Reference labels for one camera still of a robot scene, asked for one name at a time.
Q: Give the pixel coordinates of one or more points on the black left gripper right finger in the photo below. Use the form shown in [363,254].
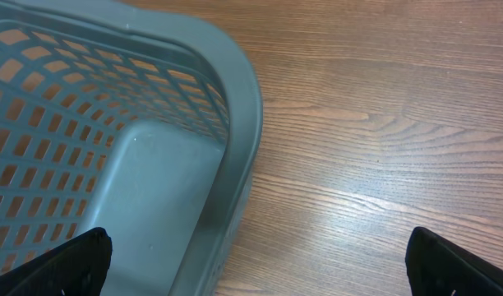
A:
[436,266]

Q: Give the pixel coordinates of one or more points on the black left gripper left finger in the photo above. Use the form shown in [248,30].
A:
[78,267]

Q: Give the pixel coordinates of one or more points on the grey plastic basket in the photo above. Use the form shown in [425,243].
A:
[143,123]

